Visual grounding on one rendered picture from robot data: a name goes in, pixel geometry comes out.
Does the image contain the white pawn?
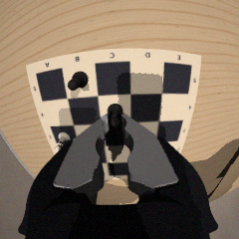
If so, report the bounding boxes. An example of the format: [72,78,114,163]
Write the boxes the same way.
[55,131,71,152]

